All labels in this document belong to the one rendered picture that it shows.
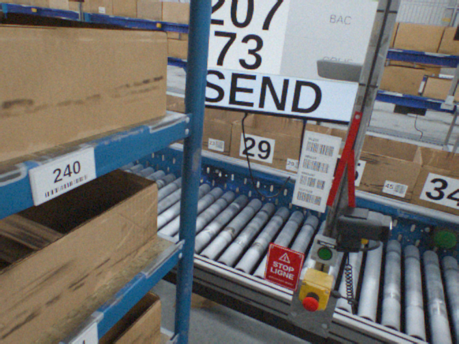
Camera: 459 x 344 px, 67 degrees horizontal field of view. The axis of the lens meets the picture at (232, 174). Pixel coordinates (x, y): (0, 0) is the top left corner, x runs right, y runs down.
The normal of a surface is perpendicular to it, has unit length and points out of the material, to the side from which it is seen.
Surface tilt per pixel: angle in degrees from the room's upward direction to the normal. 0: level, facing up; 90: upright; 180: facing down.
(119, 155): 90
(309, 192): 90
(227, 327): 0
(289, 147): 90
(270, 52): 86
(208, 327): 0
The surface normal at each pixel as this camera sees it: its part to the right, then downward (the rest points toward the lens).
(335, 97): -0.07, 0.32
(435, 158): -0.41, 0.32
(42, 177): 0.90, 0.25
